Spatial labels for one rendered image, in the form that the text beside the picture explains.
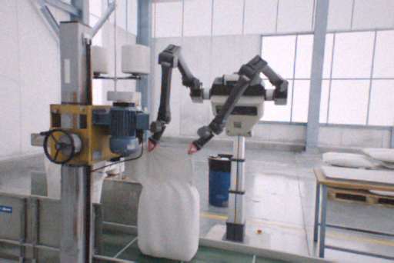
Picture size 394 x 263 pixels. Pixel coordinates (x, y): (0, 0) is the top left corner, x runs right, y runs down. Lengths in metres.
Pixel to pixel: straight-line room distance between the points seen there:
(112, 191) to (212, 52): 8.14
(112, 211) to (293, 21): 8.53
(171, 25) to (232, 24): 2.03
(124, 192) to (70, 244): 0.77
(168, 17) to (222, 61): 2.42
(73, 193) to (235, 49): 8.77
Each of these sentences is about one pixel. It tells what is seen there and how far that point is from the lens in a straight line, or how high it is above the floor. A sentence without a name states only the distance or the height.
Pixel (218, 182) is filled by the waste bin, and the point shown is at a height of 0.33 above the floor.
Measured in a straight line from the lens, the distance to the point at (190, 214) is 1.95.
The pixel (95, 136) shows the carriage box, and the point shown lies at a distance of 1.73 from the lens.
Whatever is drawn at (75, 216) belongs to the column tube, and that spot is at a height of 0.74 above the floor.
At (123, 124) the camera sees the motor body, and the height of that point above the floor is 1.24.
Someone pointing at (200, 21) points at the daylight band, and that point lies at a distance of 10.58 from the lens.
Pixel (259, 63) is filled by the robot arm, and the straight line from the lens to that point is 1.70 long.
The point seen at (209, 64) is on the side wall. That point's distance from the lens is 10.20.
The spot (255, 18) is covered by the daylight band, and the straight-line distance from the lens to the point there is 10.24.
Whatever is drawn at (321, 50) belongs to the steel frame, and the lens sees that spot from 9.51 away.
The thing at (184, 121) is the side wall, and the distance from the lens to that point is 10.37.
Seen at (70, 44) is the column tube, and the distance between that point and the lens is 1.75.
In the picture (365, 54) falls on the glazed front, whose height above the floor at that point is 2.88.
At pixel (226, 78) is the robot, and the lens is 2.06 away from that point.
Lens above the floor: 1.36
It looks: 5 degrees down
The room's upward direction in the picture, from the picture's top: 2 degrees clockwise
